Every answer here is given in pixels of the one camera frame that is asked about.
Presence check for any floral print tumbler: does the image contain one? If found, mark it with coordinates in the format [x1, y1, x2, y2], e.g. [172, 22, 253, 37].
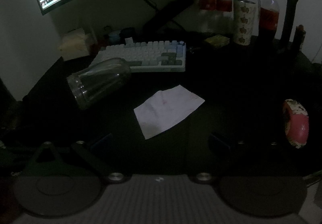
[233, 0, 257, 46]

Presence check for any white cap cola bottle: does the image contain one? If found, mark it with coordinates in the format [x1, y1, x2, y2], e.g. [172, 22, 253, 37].
[259, 0, 280, 41]

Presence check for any white and green keyboard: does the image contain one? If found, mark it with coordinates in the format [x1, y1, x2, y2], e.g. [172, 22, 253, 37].
[89, 39, 187, 73]

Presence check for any white paper tissue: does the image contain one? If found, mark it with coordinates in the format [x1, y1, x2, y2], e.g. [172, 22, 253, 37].
[133, 85, 205, 140]

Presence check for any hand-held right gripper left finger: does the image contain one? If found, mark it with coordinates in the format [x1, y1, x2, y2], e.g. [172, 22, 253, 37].
[21, 134, 126, 184]

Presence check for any red lighter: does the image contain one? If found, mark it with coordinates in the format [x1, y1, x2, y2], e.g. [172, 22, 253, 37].
[293, 25, 306, 51]

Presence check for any small blue jar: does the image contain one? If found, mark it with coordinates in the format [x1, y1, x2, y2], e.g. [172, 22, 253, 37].
[108, 31, 121, 45]

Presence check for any black monitor stand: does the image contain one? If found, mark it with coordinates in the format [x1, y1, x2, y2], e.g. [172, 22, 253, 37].
[142, 0, 194, 33]

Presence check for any black cap plastic bottle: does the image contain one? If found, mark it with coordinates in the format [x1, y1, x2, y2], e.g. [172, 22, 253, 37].
[216, 0, 233, 33]

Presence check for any small yellow box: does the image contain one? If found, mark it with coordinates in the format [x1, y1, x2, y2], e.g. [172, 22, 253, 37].
[204, 35, 230, 48]

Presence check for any yellow cap plastic bottle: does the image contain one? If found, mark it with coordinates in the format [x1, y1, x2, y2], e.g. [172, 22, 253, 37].
[199, 0, 217, 33]

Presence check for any beige tissue box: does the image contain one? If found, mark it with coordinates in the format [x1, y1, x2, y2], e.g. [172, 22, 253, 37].
[58, 28, 95, 61]

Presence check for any black forked stand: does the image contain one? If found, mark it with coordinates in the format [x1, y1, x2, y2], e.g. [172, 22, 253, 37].
[278, 0, 303, 51]

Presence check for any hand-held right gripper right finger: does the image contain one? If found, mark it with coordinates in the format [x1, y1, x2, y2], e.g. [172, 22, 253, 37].
[190, 134, 307, 185]

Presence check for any clear glass jar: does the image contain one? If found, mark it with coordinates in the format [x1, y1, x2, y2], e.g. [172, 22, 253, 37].
[66, 58, 132, 110]

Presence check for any small black jar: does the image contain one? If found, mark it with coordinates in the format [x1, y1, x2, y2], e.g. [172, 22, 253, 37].
[121, 27, 135, 41]

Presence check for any pink floral tape roll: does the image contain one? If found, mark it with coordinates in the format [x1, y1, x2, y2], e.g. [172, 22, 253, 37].
[282, 99, 310, 149]

